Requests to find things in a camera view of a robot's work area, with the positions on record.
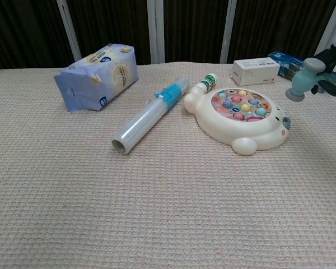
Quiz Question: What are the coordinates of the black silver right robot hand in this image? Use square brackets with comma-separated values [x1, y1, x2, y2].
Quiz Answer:
[310, 35, 336, 99]

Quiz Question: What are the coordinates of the teal grey toy hammer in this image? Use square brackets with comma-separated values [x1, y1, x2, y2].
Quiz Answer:
[285, 57, 336, 103]

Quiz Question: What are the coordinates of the white seal-shaped fishing game toy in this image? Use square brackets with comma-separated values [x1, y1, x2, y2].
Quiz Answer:
[183, 84, 292, 156]

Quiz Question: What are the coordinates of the blue printed carton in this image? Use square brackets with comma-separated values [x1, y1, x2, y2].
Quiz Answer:
[267, 50, 307, 81]

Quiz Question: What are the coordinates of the white cardboard box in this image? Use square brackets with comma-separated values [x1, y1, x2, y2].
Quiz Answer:
[230, 57, 281, 87]

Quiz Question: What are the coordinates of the white green glue bottle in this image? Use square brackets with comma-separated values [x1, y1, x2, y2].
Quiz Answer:
[197, 73, 218, 94]

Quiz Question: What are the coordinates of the clear plastic wrap roll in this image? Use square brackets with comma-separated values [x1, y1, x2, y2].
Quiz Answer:
[111, 76, 190, 156]

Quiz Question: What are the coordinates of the lilac tissue pack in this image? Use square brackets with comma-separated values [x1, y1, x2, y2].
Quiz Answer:
[53, 43, 139, 113]

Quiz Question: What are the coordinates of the beige woven table cloth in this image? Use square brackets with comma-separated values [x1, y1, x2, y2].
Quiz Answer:
[0, 61, 336, 269]

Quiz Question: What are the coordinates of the grey aluminium frame post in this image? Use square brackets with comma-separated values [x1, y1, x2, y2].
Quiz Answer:
[55, 0, 82, 62]
[314, 0, 336, 57]
[219, 0, 238, 64]
[146, 0, 166, 64]

